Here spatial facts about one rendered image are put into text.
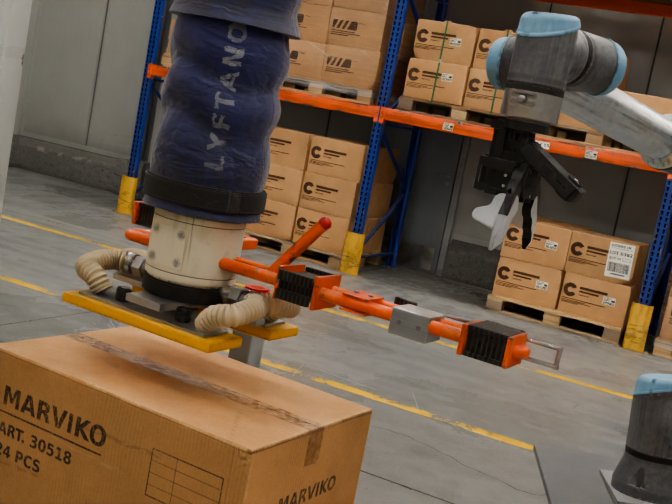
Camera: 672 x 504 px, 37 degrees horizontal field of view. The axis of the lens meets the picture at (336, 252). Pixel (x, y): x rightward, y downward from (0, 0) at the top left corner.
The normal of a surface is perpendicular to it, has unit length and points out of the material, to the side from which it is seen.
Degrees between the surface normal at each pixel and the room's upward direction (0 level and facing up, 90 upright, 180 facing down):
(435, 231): 90
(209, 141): 75
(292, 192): 92
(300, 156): 91
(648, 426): 92
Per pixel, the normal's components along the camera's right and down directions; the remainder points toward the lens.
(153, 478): -0.50, 0.03
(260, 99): 0.70, -0.14
